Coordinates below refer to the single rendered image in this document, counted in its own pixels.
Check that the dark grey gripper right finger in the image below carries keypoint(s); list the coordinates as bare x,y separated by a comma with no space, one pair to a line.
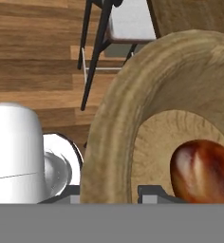
150,195

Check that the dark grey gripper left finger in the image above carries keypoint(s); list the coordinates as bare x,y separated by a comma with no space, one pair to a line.
73,193

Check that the light wooden bowl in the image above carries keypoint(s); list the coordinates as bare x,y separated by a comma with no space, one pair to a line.
123,104

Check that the brown chicken drumstick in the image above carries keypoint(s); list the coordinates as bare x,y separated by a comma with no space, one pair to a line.
202,171

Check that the white cylinder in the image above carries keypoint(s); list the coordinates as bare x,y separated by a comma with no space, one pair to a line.
14,152

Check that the black-framed stool with grey seat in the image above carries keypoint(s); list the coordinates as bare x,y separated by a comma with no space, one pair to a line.
129,22

